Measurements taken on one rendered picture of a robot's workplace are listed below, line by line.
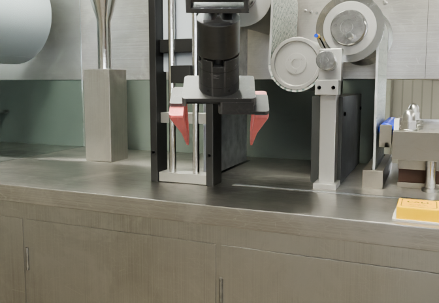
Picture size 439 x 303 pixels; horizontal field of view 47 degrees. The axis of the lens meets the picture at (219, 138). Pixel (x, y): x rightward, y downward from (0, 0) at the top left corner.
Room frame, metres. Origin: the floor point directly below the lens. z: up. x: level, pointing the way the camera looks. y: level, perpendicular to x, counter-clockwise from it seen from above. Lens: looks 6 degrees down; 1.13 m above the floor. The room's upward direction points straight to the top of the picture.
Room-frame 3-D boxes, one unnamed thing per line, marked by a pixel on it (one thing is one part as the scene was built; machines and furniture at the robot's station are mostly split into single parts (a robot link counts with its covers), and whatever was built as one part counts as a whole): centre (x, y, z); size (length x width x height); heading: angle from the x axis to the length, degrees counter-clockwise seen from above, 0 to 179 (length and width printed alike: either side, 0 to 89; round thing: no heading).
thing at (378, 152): (1.22, -0.39, 0.98); 0.23 x 0.01 x 0.09; 157
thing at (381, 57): (1.22, -0.39, 1.11); 0.23 x 0.01 x 0.18; 157
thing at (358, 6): (1.24, -0.33, 1.25); 0.26 x 0.12 x 0.12; 157
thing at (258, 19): (1.35, -0.11, 1.34); 0.25 x 0.14 x 0.14; 157
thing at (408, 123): (1.07, -0.40, 1.05); 0.04 x 0.04 x 0.04
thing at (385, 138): (1.21, -0.41, 1.01); 0.23 x 0.03 x 0.05; 157
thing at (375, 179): (1.22, -0.39, 0.92); 0.28 x 0.04 x 0.04; 157
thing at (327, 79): (1.11, -0.24, 1.05); 0.06 x 0.05 x 0.31; 157
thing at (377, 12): (1.13, -0.29, 1.25); 0.15 x 0.01 x 0.15; 67
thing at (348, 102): (1.30, -0.31, 1.00); 0.33 x 0.07 x 0.20; 157
